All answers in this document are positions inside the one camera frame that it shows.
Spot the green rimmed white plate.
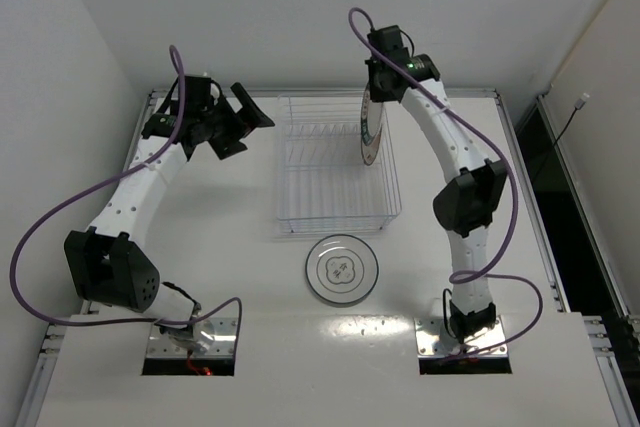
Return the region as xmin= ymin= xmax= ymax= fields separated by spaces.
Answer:
xmin=360 ymin=85 xmax=384 ymax=166

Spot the white plate with line pattern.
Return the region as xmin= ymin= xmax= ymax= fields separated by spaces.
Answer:
xmin=303 ymin=234 xmax=380 ymax=308

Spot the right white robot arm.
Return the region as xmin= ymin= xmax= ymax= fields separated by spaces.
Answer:
xmin=359 ymin=25 xmax=515 ymax=342

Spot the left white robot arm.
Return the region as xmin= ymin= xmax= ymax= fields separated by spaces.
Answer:
xmin=64 ymin=76 xmax=273 ymax=355

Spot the white wire dish rack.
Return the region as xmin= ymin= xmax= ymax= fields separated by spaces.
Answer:
xmin=275 ymin=93 xmax=402 ymax=236

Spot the black cable with white plug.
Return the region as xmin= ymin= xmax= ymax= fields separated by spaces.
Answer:
xmin=529 ymin=92 xmax=591 ymax=183

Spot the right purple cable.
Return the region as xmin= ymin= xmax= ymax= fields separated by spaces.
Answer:
xmin=348 ymin=7 xmax=544 ymax=366

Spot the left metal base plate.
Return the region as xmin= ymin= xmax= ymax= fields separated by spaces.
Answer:
xmin=146 ymin=316 xmax=238 ymax=360

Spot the metal base plate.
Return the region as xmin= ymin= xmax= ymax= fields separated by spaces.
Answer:
xmin=146 ymin=316 xmax=238 ymax=360
xmin=414 ymin=315 xmax=511 ymax=359

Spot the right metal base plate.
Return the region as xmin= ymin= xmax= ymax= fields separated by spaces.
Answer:
xmin=414 ymin=315 xmax=511 ymax=359

